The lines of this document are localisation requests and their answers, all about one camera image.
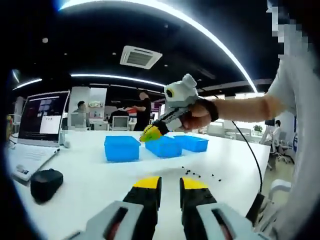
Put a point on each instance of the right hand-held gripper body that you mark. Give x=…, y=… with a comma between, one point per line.
x=182, y=92

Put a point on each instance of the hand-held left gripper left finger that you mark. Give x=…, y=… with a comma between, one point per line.
x=142, y=207

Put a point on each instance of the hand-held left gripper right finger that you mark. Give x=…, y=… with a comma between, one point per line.
x=197, y=207

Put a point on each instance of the blue plastic bin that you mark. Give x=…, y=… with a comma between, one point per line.
x=193, y=145
x=163, y=148
x=122, y=150

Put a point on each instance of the small black screws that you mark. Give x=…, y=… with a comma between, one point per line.
x=187, y=171

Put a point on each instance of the person's right hand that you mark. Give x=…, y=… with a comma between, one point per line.
x=197, y=113

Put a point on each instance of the ceiling air conditioner vent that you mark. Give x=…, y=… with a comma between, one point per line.
x=140, y=57

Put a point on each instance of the shelf of colourful items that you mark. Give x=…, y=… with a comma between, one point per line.
x=97, y=107

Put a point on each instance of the potted green plant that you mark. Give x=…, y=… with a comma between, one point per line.
x=258, y=128

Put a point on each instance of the white chair armrest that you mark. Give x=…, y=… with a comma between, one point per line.
x=281, y=186

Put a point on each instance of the black computer mouse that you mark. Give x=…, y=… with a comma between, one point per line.
x=46, y=185

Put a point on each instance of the small grey object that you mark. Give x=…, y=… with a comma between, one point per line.
x=64, y=140

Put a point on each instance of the operator in white shirt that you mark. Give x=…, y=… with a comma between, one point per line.
x=305, y=162

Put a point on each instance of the white panel with blue lines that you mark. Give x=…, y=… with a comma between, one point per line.
x=296, y=136

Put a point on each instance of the silver laptop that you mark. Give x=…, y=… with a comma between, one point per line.
x=32, y=112

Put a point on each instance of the long ceiling light strip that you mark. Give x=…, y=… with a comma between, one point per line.
x=68, y=5

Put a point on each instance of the round ceiling fixture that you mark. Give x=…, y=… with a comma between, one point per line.
x=45, y=40

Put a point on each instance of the colourful toy figure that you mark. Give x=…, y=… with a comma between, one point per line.
x=9, y=122

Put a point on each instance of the purple wall screen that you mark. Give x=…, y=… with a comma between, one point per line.
x=155, y=106

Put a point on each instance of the red blue wall poster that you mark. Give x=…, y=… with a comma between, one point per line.
x=130, y=109

